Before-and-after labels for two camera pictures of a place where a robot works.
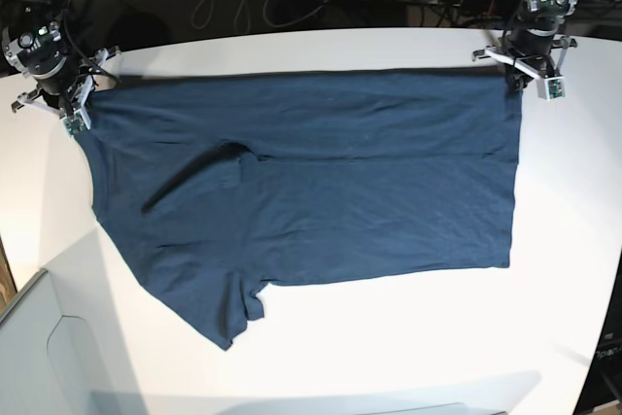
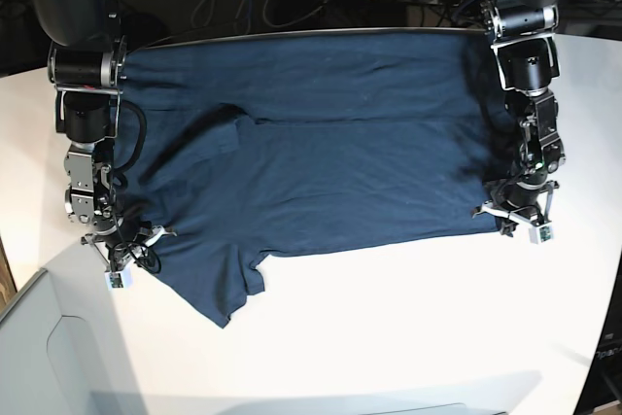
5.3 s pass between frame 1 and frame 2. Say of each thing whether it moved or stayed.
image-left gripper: moved
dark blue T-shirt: moved
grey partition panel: stayed
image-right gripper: moved
